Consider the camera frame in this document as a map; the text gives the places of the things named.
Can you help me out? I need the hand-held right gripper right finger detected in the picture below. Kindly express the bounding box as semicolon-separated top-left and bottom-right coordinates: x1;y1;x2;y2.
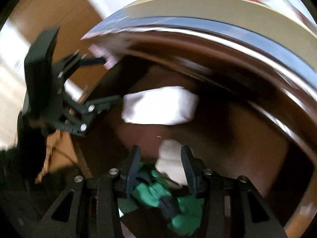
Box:
181;146;285;238

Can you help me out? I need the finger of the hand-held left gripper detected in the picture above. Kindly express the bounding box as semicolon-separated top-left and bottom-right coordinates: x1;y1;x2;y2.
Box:
53;95;122;135
58;52;107;82

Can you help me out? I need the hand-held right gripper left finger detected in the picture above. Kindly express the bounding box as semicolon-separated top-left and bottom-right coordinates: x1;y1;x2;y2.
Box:
32;146;141;238

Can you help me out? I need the off-white underwear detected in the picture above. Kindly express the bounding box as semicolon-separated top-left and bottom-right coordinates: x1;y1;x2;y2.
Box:
155;139;196;186

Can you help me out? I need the green and black underwear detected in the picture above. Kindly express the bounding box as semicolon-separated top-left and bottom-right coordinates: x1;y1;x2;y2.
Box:
117;162;205;236

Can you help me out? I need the dark wooden drawer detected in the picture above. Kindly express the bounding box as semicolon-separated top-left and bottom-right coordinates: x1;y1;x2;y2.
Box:
74;55;317;238

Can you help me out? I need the white underwear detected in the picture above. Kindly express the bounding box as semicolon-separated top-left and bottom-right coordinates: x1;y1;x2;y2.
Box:
121;86;200;126

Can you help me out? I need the shallow cardboard tray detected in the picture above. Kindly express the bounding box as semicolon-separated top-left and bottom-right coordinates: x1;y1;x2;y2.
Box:
124;0;317;62

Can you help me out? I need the washing machine drum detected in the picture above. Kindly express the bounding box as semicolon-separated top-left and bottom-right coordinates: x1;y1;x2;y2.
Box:
79;25;317;238

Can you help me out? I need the blue plaid cloth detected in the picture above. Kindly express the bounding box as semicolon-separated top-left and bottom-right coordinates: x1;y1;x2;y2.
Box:
82;7;317;85

